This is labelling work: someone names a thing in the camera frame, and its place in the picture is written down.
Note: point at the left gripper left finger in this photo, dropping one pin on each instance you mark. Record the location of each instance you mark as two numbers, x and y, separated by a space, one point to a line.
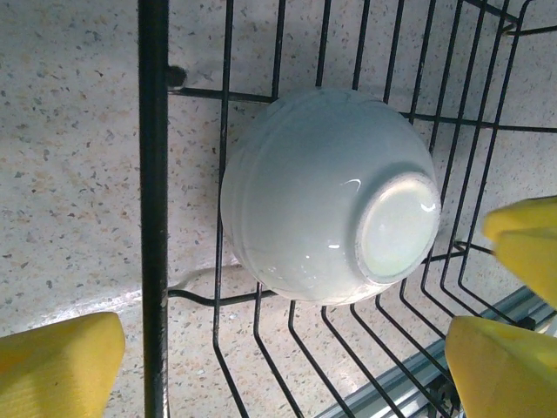
52 370

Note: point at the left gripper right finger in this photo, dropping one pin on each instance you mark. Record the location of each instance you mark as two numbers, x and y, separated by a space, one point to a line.
509 374

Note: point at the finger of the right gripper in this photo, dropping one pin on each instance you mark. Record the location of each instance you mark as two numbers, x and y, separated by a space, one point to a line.
531 244

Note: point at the pale green ceramic bowl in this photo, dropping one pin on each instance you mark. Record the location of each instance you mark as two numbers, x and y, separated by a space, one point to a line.
313 196

